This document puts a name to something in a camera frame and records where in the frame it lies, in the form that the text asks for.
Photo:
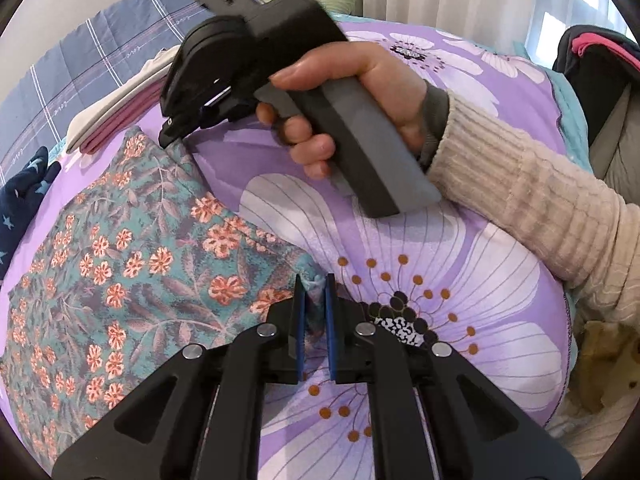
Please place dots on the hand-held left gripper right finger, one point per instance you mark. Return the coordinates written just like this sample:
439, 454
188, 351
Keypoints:
331, 330

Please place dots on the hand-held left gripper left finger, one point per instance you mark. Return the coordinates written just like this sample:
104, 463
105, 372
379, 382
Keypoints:
299, 330

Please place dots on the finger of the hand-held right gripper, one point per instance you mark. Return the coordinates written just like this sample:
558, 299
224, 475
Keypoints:
172, 132

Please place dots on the teal floral shirt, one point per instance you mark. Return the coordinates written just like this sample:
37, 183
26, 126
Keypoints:
125, 285

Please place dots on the person's right forearm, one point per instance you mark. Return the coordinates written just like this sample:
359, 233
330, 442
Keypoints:
525, 185

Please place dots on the person's right hand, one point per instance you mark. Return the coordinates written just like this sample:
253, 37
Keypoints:
380, 85

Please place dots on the folded pink cloth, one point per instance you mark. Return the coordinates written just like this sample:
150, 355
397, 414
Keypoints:
120, 125

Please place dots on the folded cream cloth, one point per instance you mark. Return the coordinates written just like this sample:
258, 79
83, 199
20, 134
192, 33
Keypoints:
115, 102

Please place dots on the blue plaid pillow cover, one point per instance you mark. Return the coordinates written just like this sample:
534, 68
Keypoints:
75, 60

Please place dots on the purple flower-print bed cover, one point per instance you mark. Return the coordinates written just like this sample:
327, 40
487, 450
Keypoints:
450, 285

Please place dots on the navy star-print garment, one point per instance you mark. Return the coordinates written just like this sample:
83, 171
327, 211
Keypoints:
20, 200

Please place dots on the person's cream top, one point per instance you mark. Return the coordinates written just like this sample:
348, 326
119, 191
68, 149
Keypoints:
605, 360

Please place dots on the dark jacket with pink trim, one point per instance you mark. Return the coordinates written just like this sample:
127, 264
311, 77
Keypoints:
595, 60

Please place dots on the grey cloth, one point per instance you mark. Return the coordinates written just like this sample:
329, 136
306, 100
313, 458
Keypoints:
620, 140

